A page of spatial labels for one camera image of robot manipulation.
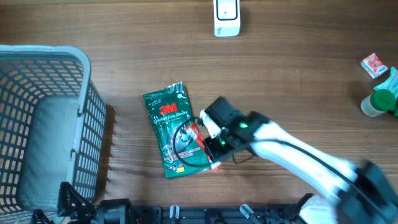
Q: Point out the green 3M gloves packet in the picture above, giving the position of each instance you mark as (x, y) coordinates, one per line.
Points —
(170, 113)

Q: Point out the teal wet wipes pack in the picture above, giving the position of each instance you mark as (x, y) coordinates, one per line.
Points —
(391, 83)

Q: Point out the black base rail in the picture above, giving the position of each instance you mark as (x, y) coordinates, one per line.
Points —
(202, 214)

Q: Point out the green lid jar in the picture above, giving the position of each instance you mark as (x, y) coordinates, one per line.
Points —
(378, 103)

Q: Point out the white barcode scanner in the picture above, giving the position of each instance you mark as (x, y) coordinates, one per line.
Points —
(227, 18)

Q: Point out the red toothpaste tube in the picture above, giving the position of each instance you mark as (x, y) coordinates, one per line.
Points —
(192, 131)

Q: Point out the small red white packet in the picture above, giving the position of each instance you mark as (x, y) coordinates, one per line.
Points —
(373, 65)

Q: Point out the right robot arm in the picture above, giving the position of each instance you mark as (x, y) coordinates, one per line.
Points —
(347, 193)

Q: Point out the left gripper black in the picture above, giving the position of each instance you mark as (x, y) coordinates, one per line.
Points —
(83, 213)

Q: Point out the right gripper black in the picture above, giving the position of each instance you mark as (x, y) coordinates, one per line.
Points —
(213, 153)

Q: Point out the grey plastic shopping basket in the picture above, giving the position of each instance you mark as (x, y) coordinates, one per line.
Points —
(52, 128)

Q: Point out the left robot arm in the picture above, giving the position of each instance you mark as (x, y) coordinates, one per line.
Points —
(118, 211)

